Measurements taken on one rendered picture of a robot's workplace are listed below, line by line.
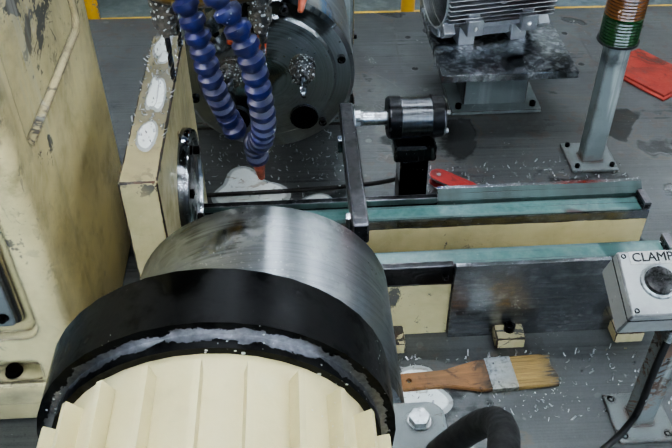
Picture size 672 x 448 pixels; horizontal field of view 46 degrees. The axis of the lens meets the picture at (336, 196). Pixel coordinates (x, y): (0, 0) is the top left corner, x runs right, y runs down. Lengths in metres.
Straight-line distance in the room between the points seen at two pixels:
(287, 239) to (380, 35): 1.10
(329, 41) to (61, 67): 0.37
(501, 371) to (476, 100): 0.62
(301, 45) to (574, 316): 0.52
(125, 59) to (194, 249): 1.05
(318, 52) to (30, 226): 0.49
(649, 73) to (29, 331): 1.25
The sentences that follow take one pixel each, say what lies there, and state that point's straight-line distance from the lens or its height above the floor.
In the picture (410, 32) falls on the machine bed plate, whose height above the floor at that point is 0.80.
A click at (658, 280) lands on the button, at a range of 0.85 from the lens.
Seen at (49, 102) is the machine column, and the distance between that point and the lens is 0.91.
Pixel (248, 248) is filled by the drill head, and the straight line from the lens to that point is 0.69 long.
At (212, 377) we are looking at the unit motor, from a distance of 0.36.
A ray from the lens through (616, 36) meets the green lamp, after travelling 1.29.
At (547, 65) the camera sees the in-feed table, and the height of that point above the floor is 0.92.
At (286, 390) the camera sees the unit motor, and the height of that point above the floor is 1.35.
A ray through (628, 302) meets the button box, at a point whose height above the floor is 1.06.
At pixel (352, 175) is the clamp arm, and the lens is 0.98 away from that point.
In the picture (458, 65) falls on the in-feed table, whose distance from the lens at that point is 1.43.
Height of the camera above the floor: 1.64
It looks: 40 degrees down
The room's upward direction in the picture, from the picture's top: straight up
